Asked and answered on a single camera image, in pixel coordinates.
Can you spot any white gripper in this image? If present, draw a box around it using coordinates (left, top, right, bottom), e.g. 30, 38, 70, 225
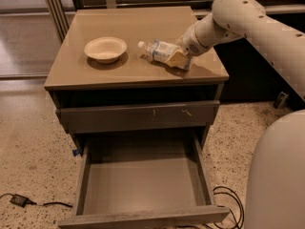
165, 22, 212, 71

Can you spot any blue tape piece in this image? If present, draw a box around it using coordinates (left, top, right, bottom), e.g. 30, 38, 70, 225
72, 149, 79, 156

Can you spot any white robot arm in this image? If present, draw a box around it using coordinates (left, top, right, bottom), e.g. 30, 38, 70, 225
177, 0, 305, 229

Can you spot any small dark floor device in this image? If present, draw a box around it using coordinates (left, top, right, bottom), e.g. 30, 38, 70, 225
274, 92, 289, 109

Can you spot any clear plastic bottle blue label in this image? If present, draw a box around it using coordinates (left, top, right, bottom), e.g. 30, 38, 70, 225
137, 40, 178, 63

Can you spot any white paper bowl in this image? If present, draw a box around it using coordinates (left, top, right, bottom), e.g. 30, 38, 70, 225
84, 37, 127, 64

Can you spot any open grey middle drawer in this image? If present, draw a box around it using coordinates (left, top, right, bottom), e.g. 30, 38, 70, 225
58, 129, 229, 229

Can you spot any closed grey top drawer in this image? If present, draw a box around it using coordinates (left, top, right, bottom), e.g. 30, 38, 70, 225
57, 100, 220, 134

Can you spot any grey drawer cabinet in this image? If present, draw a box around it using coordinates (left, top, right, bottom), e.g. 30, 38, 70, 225
45, 7, 229, 150

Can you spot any black power adapter with cable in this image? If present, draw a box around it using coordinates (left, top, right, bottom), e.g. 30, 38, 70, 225
0, 193, 71, 208

